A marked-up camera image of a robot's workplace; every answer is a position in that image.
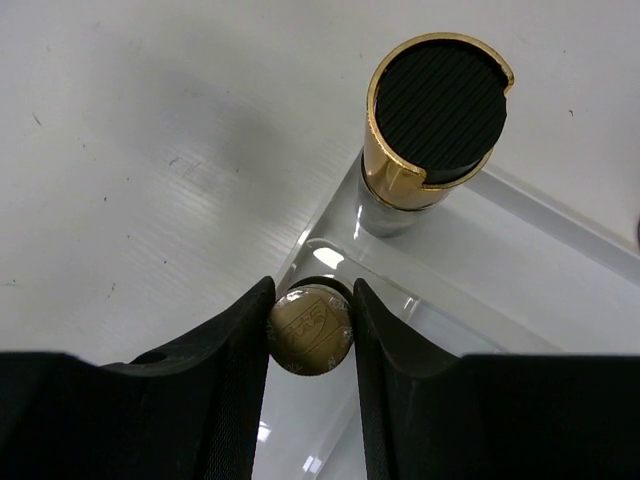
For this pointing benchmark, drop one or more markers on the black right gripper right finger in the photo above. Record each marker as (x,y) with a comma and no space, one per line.
(428,414)

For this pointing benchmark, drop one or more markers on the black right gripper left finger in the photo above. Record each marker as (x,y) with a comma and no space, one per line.
(188,409)

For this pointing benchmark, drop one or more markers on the yellow label dark sauce bottle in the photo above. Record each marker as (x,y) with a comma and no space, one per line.
(310,328)

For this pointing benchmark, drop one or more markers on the gold capped glass spray bottle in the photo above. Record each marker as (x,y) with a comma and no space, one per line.
(436,106)

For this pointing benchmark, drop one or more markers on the white plastic organizer tray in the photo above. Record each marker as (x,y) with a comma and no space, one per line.
(494,269)

